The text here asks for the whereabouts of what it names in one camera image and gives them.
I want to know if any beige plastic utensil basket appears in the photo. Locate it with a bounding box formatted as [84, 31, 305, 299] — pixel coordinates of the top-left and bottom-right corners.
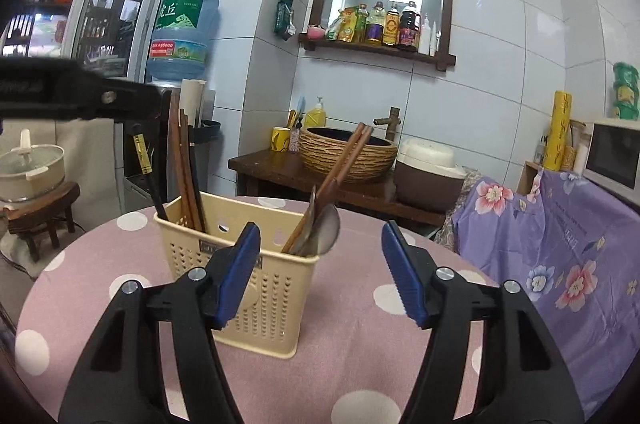
[153, 193, 321, 360]

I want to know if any yellow seasoning packet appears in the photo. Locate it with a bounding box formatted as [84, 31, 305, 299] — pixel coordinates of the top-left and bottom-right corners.
[327, 7, 358, 42]

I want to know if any white paper cup tube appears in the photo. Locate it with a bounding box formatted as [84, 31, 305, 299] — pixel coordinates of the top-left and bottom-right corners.
[180, 78, 207, 130]

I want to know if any white microwave oven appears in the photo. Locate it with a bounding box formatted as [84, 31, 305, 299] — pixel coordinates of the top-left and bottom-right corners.
[582, 118, 640, 205]

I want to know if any yellow wrapped roll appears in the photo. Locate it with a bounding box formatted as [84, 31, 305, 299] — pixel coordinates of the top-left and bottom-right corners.
[542, 91, 573, 172]

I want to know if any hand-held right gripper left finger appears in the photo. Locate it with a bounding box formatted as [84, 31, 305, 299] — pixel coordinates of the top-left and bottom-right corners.
[59, 221, 262, 424]

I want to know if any blue water jug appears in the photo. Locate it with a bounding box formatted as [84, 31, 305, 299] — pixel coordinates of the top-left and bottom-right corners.
[146, 0, 222, 82]

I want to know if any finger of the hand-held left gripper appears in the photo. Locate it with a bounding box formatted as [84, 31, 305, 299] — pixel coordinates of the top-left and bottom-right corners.
[60, 69, 163, 121]

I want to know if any bamboo style faucet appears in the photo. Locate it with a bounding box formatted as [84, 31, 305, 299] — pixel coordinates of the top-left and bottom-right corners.
[372, 107, 402, 141]

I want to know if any yellow soap pump bottle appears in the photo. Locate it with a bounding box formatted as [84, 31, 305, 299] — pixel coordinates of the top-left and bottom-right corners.
[303, 97, 327, 128]

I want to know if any grey water dispenser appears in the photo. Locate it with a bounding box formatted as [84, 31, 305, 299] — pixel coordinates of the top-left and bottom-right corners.
[114, 84, 217, 205]

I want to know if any dark soy sauce bottle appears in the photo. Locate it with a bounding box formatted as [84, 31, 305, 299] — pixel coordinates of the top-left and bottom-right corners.
[398, 1, 422, 52]

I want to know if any bottle with purple label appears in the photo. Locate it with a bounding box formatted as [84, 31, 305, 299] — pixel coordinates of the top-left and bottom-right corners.
[366, 2, 386, 46]

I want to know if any all-metal spoon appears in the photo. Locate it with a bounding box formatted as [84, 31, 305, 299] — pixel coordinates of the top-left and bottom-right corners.
[295, 203, 342, 256]

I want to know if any brown sauce bottle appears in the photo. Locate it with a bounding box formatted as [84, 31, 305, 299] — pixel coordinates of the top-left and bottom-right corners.
[384, 3, 402, 48]

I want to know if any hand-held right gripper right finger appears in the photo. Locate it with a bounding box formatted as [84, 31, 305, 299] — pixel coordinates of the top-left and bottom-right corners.
[381, 220, 586, 424]

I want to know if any cream cooking pot with lid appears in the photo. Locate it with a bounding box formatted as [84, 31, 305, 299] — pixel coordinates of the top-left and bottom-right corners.
[0, 129, 67, 204]

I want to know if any small dark wooden stool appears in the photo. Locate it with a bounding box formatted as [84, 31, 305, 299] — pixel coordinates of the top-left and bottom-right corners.
[5, 181, 82, 262]

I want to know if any brown and white rice cooker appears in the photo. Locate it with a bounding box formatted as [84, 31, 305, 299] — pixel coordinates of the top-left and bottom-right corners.
[394, 138, 468, 212]

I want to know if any dark wooden sink cabinet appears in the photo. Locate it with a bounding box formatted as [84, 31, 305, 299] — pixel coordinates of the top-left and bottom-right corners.
[228, 149, 451, 230]

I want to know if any small wooden box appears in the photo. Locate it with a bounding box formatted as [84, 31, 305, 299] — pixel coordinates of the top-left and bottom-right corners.
[516, 160, 543, 195]

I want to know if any dark blue cup holder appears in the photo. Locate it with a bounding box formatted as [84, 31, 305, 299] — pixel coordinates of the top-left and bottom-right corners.
[192, 119, 222, 145]

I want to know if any woven basin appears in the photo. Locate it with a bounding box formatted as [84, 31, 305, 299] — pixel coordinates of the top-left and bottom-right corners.
[299, 125, 399, 184]

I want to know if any pink polka dot tablecloth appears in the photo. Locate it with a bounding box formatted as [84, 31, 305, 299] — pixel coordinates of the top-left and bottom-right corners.
[14, 195, 501, 424]

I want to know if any purple floral cloth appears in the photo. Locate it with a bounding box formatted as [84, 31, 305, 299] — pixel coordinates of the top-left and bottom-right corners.
[435, 169, 640, 410]

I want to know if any green instant noodle cup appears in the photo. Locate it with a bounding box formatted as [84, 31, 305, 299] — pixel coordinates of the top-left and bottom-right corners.
[613, 84, 640, 121]
[613, 62, 640, 86]

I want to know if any green hanging packet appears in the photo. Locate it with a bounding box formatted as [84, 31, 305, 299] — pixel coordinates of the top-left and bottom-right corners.
[273, 0, 297, 41]

